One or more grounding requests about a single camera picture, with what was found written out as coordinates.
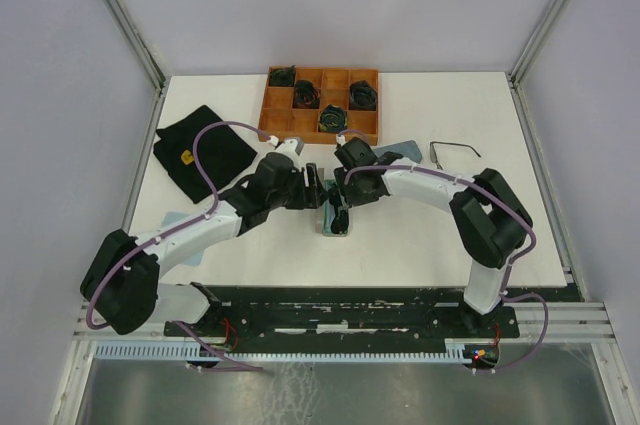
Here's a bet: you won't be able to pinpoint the grey glasses case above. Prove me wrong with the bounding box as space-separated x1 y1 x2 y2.
316 180 351 238

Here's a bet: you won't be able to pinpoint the thin-frame glasses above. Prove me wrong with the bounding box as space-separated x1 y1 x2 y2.
326 207 350 235
428 141 482 170

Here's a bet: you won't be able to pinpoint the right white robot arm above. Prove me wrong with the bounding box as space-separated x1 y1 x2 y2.
334 136 537 336

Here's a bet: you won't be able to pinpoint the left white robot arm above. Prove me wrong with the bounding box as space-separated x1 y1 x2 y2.
80 152 326 335

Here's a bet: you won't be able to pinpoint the blue glasses case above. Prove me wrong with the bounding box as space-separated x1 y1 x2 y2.
373 140 423 163

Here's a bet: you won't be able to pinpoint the black cloth pouch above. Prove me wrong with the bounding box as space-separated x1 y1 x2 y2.
153 105 257 204

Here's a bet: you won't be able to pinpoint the wooden compartment tray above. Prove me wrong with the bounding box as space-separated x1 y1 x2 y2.
259 65 381 145

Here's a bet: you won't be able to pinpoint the left blue cleaning cloth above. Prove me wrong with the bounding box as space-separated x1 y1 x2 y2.
161 211 204 267

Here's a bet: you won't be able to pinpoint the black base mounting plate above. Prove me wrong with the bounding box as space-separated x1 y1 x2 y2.
190 286 520 353

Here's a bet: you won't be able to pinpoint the right electronics board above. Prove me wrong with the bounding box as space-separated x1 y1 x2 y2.
472 345 500 367

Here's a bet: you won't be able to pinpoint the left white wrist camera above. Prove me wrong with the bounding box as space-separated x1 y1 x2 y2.
274 137 305 157

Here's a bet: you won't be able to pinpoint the red wires left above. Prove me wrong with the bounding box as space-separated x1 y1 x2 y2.
219 317 241 351

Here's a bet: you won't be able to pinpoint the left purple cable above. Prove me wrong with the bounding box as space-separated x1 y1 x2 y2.
87 120 276 374

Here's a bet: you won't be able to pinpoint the purple cable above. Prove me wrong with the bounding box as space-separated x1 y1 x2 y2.
87 120 276 374
334 128 554 371

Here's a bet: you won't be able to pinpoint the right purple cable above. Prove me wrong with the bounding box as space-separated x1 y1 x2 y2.
334 128 554 371

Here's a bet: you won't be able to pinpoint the white slotted cable duct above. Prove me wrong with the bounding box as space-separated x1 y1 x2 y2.
94 337 476 361

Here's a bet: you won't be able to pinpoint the left aluminium frame post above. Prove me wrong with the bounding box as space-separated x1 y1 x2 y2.
103 0 166 89

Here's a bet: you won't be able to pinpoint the aluminium frame post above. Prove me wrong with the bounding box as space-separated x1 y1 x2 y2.
509 0 571 87
103 0 166 89

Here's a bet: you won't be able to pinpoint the right aluminium frame post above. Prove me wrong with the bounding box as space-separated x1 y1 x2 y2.
509 0 571 87

